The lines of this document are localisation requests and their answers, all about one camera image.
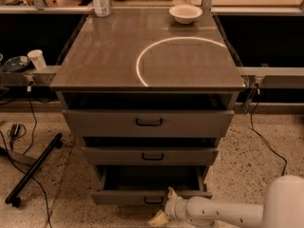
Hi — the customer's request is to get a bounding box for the grey bottom drawer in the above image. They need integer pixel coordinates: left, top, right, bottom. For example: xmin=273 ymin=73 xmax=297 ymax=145
xmin=91 ymin=165 xmax=212 ymax=205

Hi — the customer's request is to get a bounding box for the grey top drawer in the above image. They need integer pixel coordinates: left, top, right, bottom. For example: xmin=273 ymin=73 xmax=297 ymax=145
xmin=63 ymin=109 xmax=234 ymax=138

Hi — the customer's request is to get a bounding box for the grey middle drawer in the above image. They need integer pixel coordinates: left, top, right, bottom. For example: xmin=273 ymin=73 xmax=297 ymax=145
xmin=83 ymin=147 xmax=218 ymax=166

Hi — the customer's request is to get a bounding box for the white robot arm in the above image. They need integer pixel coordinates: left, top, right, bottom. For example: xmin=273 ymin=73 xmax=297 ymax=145
xmin=148 ymin=175 xmax=304 ymax=228

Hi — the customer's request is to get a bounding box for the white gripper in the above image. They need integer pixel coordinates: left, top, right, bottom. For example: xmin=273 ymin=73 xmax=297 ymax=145
xmin=148 ymin=186 xmax=188 ymax=227

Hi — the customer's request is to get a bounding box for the black cable right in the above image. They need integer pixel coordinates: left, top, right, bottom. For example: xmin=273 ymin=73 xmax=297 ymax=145
xmin=249 ymin=83 xmax=289 ymax=177

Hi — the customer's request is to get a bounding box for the white paper cup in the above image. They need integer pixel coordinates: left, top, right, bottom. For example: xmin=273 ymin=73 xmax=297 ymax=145
xmin=28 ymin=49 xmax=47 ymax=69

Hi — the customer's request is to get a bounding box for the grey drawer cabinet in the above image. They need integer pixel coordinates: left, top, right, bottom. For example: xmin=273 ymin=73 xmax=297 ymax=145
xmin=49 ymin=6 xmax=247 ymax=176

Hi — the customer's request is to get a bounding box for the dark blue plate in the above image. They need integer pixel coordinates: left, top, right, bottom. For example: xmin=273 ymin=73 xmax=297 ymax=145
xmin=3 ymin=56 xmax=29 ymax=72

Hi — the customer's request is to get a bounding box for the black cable left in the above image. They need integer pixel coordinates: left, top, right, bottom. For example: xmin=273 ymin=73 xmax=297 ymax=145
xmin=0 ymin=85 xmax=53 ymax=228

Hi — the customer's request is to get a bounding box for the white bowl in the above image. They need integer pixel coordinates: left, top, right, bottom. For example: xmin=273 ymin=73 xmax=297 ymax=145
xmin=169 ymin=4 xmax=202 ymax=25

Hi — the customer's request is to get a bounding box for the grey drawer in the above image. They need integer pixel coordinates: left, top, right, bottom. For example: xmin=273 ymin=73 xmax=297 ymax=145
xmin=91 ymin=165 xmax=212 ymax=205
xmin=83 ymin=147 xmax=218 ymax=166
xmin=63 ymin=109 xmax=234 ymax=138

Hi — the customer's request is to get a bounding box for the black cable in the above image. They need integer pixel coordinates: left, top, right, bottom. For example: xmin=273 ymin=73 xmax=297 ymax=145
xmin=249 ymin=83 xmax=289 ymax=177
xmin=0 ymin=85 xmax=53 ymax=228

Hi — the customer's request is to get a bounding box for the black adapter left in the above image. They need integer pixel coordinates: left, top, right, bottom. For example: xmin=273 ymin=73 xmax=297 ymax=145
xmin=9 ymin=123 xmax=20 ymax=139

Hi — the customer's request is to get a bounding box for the black bar with wheels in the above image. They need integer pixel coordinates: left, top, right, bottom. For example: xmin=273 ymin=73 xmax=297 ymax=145
xmin=5 ymin=133 xmax=63 ymax=207

